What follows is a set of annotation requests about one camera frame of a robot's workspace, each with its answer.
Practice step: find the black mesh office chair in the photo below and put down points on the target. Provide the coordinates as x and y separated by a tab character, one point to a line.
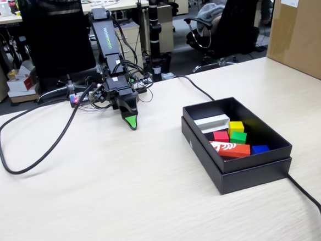
55	36

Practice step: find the black chair with chrome armrests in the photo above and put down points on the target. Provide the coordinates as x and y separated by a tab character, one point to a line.
238	15

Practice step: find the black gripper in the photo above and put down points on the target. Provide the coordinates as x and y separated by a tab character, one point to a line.
117	87

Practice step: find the black cardboard box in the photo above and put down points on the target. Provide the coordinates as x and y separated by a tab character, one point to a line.
257	162

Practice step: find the cola bottle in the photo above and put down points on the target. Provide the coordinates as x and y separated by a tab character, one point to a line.
12	6

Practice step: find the orange box with white print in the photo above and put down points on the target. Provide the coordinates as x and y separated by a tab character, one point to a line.
232	150

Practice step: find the green wooden cube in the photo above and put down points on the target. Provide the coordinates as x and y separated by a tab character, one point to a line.
238	137

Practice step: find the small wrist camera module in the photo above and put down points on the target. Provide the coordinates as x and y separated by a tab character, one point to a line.
98	94

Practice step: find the white and red open box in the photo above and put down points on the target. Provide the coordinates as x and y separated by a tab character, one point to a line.
18	84

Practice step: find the yellow wooden cube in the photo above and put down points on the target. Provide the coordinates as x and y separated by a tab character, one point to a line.
236	126

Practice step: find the grey folded blanket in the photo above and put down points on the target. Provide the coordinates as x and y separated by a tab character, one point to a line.
210	10

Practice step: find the small brown cardboard box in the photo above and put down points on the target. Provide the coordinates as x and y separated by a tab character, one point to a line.
24	97

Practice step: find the white rectangular box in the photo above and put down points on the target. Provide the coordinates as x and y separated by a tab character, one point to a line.
211	123

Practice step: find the black pole stand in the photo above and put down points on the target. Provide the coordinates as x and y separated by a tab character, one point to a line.
154	35

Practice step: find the yellow tape roll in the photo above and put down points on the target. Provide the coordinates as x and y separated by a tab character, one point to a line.
13	73

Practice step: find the light wooden office desk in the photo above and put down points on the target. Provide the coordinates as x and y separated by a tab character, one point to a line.
4	19

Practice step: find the blue wooden cube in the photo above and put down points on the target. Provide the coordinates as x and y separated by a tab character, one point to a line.
260	149

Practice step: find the robot controller circuit board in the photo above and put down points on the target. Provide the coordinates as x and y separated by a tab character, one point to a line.
74	99

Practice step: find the large brown cardboard box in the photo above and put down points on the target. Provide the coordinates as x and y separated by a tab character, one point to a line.
303	38

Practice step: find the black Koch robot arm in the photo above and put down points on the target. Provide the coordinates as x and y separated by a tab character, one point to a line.
106	33

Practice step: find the red wooden cube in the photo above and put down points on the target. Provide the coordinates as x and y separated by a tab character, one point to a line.
220	137

